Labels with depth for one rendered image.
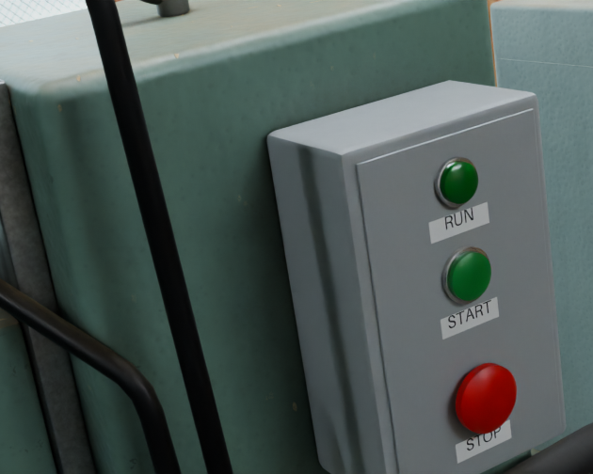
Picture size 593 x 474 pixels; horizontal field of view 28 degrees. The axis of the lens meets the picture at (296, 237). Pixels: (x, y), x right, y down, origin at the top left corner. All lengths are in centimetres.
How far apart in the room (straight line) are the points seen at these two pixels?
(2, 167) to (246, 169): 10
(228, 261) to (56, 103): 10
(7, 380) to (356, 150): 18
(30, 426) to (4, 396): 2
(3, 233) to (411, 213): 17
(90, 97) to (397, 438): 18
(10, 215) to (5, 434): 10
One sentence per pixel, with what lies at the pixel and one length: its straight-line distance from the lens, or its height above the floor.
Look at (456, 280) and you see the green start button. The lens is 48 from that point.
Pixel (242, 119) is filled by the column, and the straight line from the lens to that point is 49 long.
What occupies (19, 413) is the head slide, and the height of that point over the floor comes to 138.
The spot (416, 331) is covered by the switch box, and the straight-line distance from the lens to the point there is 48.
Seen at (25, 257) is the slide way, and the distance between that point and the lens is 50.
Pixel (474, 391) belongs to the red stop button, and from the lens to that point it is 49.
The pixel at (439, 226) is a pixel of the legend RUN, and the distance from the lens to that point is 47.
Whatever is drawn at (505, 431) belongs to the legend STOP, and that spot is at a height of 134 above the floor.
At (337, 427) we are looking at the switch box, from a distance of 52.
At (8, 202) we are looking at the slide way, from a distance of 49.
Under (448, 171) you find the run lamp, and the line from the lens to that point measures 47.
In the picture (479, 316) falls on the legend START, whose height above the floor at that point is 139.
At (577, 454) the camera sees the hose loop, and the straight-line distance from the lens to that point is 59.
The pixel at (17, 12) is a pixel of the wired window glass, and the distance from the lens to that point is 210.
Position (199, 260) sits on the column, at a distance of 49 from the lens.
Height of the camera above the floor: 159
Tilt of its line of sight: 19 degrees down
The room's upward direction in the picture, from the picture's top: 9 degrees counter-clockwise
